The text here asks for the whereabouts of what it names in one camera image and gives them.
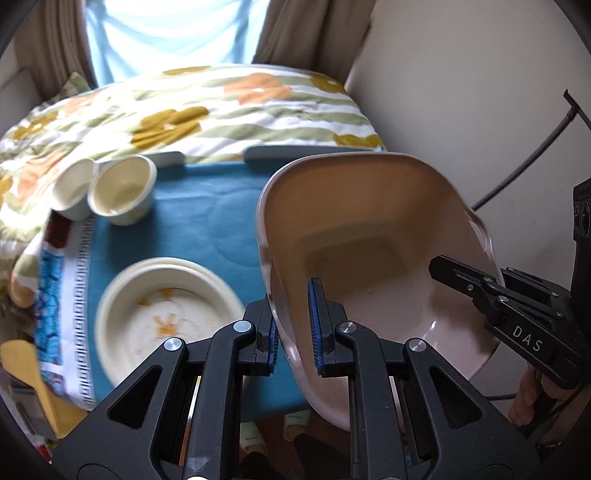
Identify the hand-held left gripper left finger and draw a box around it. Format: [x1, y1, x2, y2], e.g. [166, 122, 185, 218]
[51, 298, 279, 480]

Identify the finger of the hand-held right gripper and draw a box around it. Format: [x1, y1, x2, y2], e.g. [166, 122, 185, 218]
[503, 267, 573, 306]
[428, 255, 505, 305]

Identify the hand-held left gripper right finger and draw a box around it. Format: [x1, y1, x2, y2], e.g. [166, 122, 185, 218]
[307, 278, 542, 480]

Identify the pink square bowl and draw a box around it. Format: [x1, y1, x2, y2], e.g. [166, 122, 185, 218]
[256, 152, 506, 432]

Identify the white bowl with yellow print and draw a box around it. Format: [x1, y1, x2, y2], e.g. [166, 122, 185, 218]
[93, 257, 247, 384]

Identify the person's right hand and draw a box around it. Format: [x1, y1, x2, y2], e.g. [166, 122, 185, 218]
[508, 367, 591, 435]

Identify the blue table mat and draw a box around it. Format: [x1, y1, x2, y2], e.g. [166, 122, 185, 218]
[88, 159, 315, 411]

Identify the small cream bowl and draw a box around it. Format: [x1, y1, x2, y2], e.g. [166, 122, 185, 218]
[87, 154, 158, 227]

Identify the yellow flat object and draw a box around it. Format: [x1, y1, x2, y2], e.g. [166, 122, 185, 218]
[0, 339, 88, 439]

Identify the floral blanket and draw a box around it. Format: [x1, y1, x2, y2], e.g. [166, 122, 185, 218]
[0, 65, 386, 319]

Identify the small white bowl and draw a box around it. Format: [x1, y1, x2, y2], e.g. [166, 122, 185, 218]
[48, 157, 100, 222]

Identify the brown curtain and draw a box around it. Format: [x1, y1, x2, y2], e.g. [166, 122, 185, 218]
[14, 0, 98, 90]
[252, 0, 384, 77]

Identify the light blue window cloth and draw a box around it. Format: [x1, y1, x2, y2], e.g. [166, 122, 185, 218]
[83, 0, 271, 88]

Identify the green pillow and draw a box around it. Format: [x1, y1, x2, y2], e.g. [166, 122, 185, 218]
[44, 71, 95, 104]

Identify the grey headboard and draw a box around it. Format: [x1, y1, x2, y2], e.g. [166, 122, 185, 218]
[0, 69, 47, 134]

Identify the black cable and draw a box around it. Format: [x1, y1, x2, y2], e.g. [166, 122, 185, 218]
[471, 90, 591, 210]

